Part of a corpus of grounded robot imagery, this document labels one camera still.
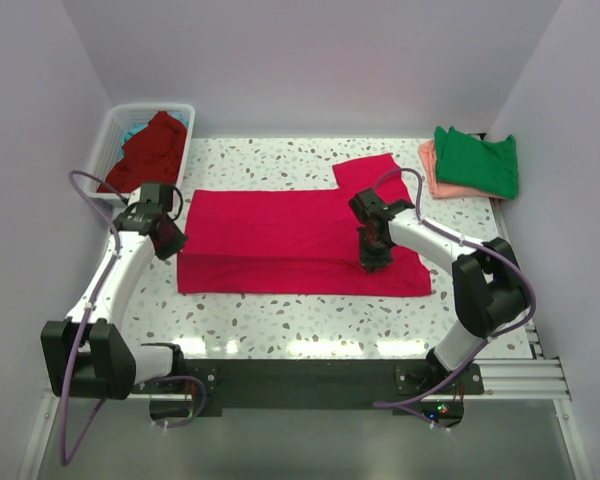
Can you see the aluminium rail frame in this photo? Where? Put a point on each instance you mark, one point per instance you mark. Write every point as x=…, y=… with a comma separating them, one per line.
x=521, y=427

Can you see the folded peach t-shirt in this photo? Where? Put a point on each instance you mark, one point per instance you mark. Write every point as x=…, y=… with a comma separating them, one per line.
x=441, y=190

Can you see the light blue t-shirt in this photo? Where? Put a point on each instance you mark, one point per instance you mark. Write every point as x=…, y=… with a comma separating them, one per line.
x=161, y=130

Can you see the folded green t-shirt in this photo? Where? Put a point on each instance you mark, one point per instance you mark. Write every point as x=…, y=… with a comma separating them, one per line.
x=466, y=161

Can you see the dark red t-shirt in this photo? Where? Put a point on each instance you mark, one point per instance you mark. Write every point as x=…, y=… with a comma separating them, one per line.
x=145, y=162

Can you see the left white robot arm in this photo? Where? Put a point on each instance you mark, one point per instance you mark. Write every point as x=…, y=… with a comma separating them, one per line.
x=85, y=353

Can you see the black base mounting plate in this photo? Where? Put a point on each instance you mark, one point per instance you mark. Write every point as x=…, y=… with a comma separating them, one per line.
x=341, y=384

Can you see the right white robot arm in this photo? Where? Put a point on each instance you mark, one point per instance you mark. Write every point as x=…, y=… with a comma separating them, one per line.
x=491, y=294

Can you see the white plastic laundry basket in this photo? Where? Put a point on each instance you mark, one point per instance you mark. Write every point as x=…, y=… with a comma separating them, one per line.
x=107, y=150

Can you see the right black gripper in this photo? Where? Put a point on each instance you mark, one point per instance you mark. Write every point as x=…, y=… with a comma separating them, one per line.
x=372, y=263

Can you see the pink red t-shirt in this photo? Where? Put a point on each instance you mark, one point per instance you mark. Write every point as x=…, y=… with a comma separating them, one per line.
x=294, y=241

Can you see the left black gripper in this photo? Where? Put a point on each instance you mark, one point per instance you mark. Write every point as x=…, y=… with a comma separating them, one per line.
x=178, y=241

